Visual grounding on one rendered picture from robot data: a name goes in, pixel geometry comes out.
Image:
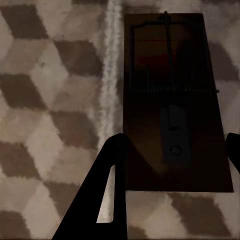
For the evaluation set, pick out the mousetrap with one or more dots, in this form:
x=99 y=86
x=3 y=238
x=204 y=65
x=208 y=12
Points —
x=173 y=139

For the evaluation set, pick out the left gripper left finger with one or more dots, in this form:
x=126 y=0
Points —
x=80 y=221

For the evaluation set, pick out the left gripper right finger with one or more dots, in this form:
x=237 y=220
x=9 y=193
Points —
x=233 y=149

